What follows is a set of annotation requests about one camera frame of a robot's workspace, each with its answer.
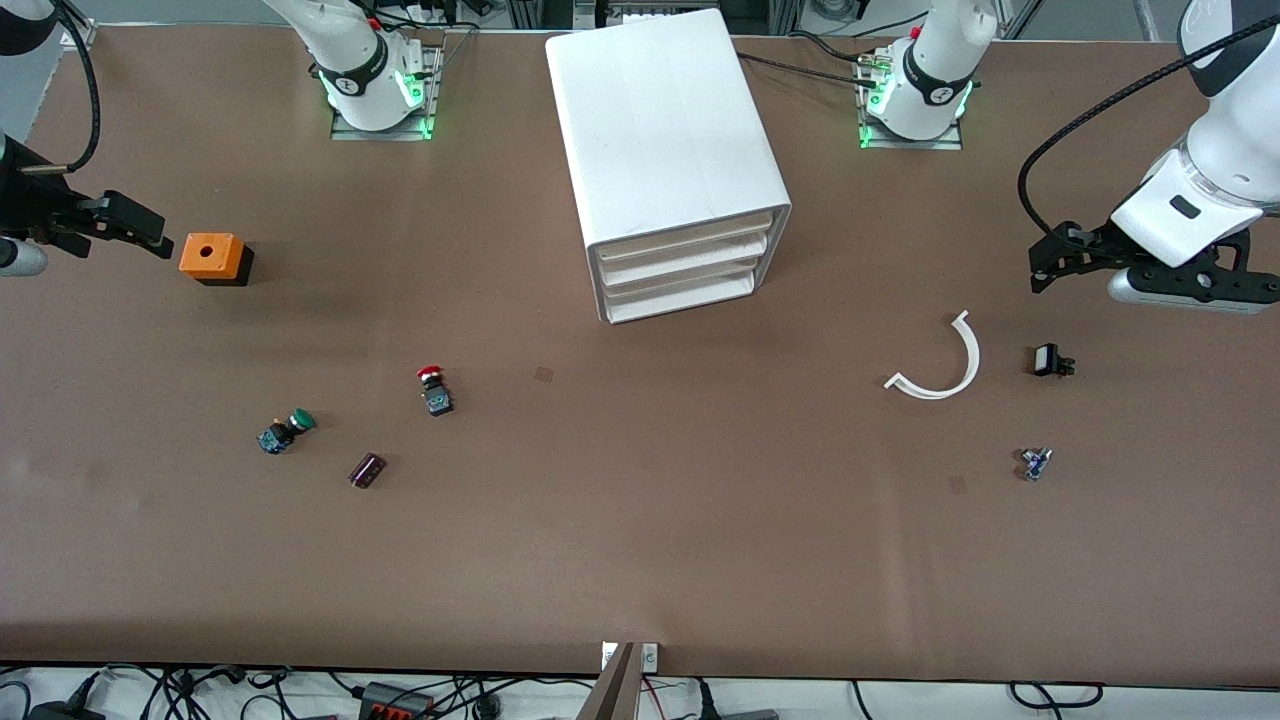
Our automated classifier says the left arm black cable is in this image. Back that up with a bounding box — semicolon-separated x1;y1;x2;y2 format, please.
1018;15;1280;251

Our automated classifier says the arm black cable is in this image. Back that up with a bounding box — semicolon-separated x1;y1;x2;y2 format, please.
1018;15;1280;251
48;0;103;174

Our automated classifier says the brown wooden post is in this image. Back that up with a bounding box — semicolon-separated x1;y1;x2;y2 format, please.
578;642;643;720

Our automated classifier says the white shallow cabinet drawer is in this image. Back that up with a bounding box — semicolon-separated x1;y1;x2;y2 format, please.
597;238;770;292
592;212;772;265
602;266;767;323

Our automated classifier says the white drawer cabinet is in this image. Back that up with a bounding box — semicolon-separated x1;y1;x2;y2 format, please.
545;8;793;324

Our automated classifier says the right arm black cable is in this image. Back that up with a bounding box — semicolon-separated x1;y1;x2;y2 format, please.
48;0;103;174

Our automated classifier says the black base supply cable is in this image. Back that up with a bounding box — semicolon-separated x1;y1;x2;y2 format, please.
738;30;883;87

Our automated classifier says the aluminium frame profile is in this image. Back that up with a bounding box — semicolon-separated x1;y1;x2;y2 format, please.
58;0;98;50

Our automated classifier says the red push button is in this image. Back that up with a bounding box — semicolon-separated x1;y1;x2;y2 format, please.
416;365;456;418

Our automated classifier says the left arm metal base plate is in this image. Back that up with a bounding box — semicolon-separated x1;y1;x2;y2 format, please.
858;80;964;152

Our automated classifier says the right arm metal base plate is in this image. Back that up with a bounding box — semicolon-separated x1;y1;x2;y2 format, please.
330;45;443;142

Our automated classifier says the green push button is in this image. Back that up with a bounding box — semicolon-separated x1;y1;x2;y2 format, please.
257;408;317;457

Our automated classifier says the black cable loop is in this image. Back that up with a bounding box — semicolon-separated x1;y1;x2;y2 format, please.
1008;682;1105;713

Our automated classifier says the white curved plastic strip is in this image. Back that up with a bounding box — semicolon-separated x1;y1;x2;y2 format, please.
884;310;982;401

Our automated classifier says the orange box with hole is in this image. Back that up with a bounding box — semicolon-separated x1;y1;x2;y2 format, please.
179;232;255;288

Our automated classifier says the black red power strip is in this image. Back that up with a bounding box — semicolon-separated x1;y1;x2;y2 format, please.
360;682;437;720

